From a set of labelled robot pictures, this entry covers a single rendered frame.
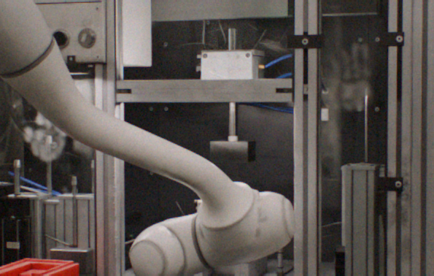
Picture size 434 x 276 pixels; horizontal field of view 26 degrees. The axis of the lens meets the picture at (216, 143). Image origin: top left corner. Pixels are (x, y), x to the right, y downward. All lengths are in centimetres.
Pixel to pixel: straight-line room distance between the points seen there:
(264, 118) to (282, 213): 70
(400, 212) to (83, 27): 73
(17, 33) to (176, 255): 49
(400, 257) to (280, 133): 58
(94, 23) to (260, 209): 57
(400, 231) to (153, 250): 48
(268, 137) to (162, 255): 73
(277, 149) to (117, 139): 83
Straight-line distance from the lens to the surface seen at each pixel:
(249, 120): 226
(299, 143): 179
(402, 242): 178
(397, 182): 176
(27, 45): 137
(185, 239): 162
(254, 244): 158
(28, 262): 197
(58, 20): 196
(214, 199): 154
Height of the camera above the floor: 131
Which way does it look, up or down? 3 degrees down
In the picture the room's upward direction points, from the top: straight up
